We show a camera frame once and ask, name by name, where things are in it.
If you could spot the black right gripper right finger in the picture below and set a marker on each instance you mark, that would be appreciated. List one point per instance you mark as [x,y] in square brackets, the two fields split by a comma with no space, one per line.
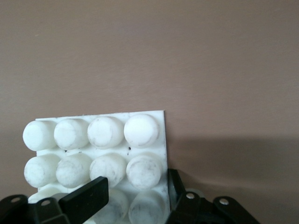
[198,210]

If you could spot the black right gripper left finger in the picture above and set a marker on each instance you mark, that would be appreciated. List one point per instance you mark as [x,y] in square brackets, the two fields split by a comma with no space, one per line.
[88,198]

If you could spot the white studded base plate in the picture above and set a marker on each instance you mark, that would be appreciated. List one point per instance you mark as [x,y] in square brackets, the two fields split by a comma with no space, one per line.
[140,130]

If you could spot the brown table cover sheet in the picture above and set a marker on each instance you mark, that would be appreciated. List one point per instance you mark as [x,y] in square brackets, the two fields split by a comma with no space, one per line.
[163,58]

